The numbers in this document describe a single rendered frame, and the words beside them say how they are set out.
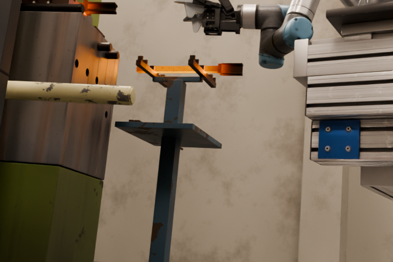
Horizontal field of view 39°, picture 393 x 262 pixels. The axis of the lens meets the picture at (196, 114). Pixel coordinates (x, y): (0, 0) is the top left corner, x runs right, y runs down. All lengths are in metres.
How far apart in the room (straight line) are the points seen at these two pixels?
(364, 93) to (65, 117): 0.81
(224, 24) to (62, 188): 0.67
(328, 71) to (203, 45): 3.94
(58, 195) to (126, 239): 3.66
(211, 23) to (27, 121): 0.61
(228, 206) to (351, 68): 3.53
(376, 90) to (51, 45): 0.92
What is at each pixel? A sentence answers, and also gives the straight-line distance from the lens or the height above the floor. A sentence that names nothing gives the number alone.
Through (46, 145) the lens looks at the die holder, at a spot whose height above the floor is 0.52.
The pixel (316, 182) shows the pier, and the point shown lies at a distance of 4.22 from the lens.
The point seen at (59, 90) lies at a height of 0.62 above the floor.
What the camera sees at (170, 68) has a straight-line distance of 2.23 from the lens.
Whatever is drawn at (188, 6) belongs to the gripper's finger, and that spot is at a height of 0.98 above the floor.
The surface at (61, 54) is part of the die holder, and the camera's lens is 1.64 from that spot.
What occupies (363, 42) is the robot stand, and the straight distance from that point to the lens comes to 1.25.
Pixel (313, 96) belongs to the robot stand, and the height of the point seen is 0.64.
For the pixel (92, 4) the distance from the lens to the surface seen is 1.84.
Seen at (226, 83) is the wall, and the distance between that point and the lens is 4.91.
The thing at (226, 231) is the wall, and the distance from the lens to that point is 4.67.
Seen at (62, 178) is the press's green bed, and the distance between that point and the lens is 1.59.
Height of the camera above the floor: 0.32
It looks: 12 degrees up
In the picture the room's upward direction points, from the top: 5 degrees clockwise
